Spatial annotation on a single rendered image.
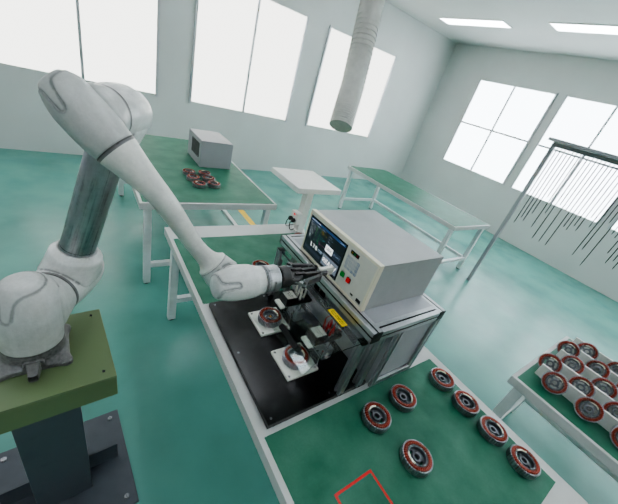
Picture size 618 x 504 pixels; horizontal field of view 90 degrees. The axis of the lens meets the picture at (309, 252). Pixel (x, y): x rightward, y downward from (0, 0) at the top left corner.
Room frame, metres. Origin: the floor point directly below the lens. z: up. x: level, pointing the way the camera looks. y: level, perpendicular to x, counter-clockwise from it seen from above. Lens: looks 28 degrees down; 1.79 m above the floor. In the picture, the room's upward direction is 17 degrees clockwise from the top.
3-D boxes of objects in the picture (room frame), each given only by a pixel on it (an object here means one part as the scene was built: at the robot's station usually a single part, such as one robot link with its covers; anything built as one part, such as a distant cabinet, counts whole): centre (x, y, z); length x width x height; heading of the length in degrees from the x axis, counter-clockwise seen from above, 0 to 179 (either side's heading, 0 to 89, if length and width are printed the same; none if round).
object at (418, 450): (0.68, -0.57, 0.77); 0.11 x 0.11 x 0.04
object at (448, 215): (4.69, -1.22, 0.37); 2.10 x 0.90 x 0.75; 41
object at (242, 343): (1.02, -0.01, 0.76); 0.64 x 0.47 x 0.02; 41
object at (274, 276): (0.82, 0.10, 1.21); 0.09 x 0.06 x 0.09; 41
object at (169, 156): (2.92, 1.42, 0.37); 1.85 x 1.10 x 0.75; 41
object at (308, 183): (2.07, 0.17, 0.98); 0.37 x 0.35 x 0.46; 41
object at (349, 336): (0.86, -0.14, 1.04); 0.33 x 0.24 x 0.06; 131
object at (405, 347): (1.03, -0.51, 0.91); 0.28 x 0.03 x 0.32; 131
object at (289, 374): (0.92, -0.08, 0.78); 0.15 x 0.15 x 0.01; 41
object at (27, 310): (0.61, 0.74, 1.00); 0.18 x 0.16 x 0.22; 12
